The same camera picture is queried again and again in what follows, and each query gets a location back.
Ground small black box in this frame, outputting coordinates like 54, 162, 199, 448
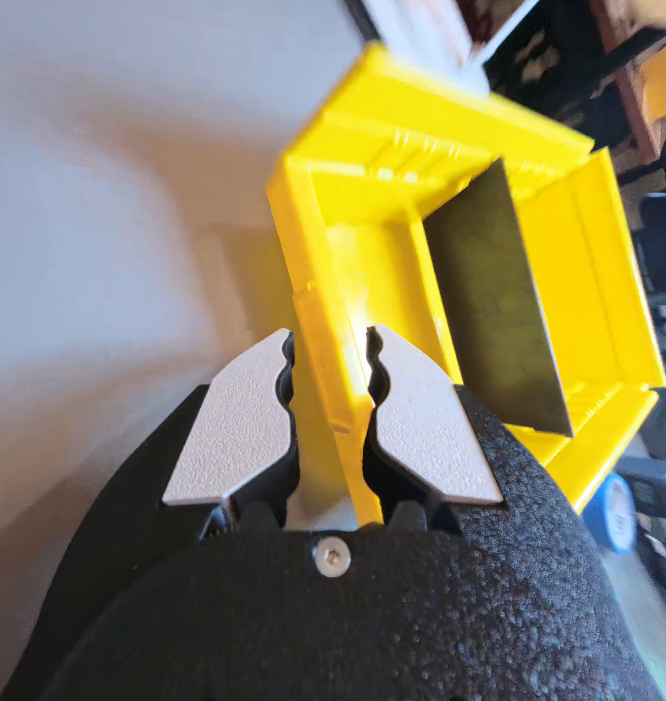
618, 455, 666, 592

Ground blue tape roll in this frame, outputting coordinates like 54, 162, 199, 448
583, 471, 640, 554

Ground black bin divider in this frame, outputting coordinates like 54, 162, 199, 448
423, 157, 575, 439

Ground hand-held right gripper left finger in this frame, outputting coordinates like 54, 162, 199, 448
162, 328, 301, 510

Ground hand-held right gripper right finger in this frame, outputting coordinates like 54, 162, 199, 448
363, 325, 504, 510

